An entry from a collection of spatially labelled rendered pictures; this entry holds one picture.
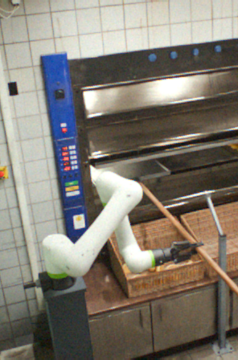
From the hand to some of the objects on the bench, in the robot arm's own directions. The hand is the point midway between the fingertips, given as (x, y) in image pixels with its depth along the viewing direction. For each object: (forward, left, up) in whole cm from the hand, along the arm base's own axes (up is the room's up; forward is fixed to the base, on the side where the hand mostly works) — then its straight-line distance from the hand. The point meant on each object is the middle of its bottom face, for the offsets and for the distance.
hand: (197, 247), depth 259 cm
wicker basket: (+60, +71, -60) cm, 110 cm away
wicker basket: (+1, +72, -60) cm, 94 cm away
